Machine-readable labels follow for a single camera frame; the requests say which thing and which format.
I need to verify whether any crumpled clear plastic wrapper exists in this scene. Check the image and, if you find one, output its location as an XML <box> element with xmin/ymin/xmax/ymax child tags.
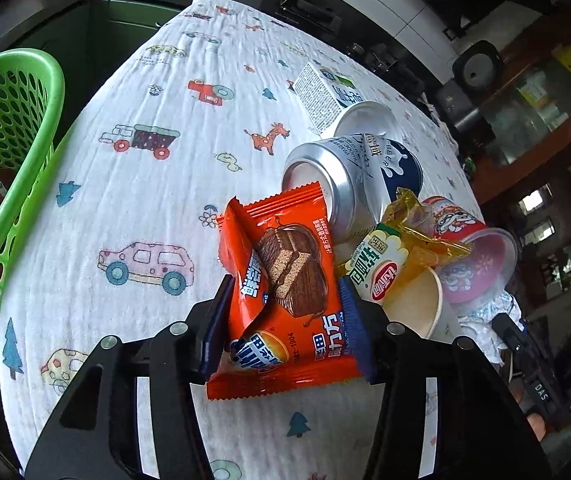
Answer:
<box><xmin>458</xmin><ymin>292</ymin><xmax>521</xmax><ymax>356</ymax></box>

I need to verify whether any white vehicle-print tablecloth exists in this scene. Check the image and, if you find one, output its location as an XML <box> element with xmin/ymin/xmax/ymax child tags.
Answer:
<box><xmin>0</xmin><ymin>0</ymin><xmax>503</xmax><ymax>480</ymax></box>

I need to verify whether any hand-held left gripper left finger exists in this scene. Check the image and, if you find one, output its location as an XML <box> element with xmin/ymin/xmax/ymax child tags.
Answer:
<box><xmin>24</xmin><ymin>275</ymin><xmax>236</xmax><ymax>480</ymax></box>

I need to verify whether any white milk carton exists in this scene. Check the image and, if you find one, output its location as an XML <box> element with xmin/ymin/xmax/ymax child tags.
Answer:
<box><xmin>293</xmin><ymin>61</ymin><xmax>366</xmax><ymax>137</ymax></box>

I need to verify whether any green kitchen cabinet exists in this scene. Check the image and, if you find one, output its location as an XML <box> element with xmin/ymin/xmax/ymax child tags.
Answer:
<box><xmin>12</xmin><ymin>0</ymin><xmax>191</xmax><ymax>92</ymax></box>

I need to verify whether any yellow and green snack wrapper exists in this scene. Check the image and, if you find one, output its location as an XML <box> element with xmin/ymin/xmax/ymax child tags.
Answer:
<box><xmin>335</xmin><ymin>187</ymin><xmax>471</xmax><ymax>306</ymax></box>

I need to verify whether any person's right hand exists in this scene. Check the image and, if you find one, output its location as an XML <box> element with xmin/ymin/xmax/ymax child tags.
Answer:
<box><xmin>511</xmin><ymin>377</ymin><xmax>547</xmax><ymax>443</ymax></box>

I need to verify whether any wooden glass-door cabinet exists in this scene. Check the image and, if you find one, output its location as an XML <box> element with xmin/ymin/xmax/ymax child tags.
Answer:
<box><xmin>470</xmin><ymin>10</ymin><xmax>571</xmax><ymax>198</ymax></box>

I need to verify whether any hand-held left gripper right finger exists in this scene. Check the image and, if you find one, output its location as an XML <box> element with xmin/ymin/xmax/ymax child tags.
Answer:
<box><xmin>338</xmin><ymin>277</ymin><xmax>551</xmax><ymax>480</ymax></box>

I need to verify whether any black round speaker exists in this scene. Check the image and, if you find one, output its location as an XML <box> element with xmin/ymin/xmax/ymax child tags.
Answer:
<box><xmin>453</xmin><ymin>40</ymin><xmax>505</xmax><ymax>83</ymax></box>

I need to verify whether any orange chocolate wafer wrapper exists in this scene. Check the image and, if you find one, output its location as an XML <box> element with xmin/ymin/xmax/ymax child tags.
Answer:
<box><xmin>206</xmin><ymin>182</ymin><xmax>361</xmax><ymax>401</ymax></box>

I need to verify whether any silver and blue drink can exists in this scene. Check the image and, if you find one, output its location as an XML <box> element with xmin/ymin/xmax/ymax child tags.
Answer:
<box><xmin>281</xmin><ymin>132</ymin><xmax>423</xmax><ymax>243</ymax></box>

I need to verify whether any green perforated plastic basket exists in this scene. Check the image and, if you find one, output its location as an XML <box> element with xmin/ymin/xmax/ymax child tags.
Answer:
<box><xmin>0</xmin><ymin>48</ymin><xmax>66</xmax><ymax>317</ymax></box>

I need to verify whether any grey metal box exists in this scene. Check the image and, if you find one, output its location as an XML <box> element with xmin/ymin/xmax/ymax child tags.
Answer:
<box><xmin>434</xmin><ymin>81</ymin><xmax>482</xmax><ymax>132</ymax></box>

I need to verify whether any black gas stove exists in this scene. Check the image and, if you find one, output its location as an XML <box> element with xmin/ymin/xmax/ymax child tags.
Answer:
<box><xmin>279</xmin><ymin>0</ymin><xmax>343</xmax><ymax>31</ymax></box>

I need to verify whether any red cartoon-print plastic cup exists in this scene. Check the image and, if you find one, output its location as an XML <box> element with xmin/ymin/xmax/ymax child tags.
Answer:
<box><xmin>420</xmin><ymin>196</ymin><xmax>519</xmax><ymax>305</ymax></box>

